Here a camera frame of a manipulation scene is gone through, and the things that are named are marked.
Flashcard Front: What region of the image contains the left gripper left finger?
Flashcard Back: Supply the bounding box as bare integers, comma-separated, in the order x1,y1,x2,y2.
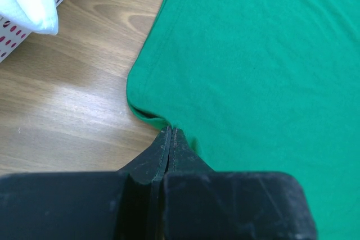
1,127,172,239

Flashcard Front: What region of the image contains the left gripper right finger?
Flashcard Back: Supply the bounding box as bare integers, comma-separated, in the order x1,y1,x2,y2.
164,128,318,239

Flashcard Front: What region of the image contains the white t shirt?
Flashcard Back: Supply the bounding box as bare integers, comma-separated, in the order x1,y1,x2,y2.
1,0,59,35

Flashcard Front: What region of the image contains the green t shirt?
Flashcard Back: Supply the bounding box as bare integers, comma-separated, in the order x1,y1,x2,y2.
127,0,359,239

